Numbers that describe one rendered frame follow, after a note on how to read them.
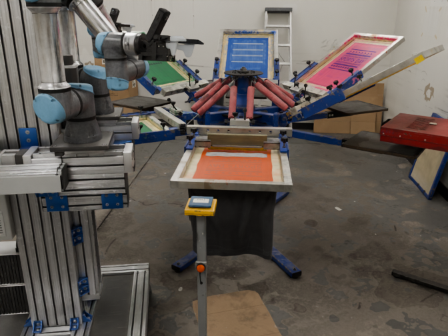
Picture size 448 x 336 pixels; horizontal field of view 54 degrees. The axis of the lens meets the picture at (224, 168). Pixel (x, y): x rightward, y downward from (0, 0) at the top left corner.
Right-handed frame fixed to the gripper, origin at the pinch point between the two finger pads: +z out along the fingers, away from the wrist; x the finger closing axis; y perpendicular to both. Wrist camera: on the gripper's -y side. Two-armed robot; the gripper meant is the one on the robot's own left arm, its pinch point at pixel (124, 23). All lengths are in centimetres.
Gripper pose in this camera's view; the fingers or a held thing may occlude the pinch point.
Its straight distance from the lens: 289.0
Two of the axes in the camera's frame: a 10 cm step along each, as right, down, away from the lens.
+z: 2.9, -3.3, 9.0
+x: 9.5, 2.3, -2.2
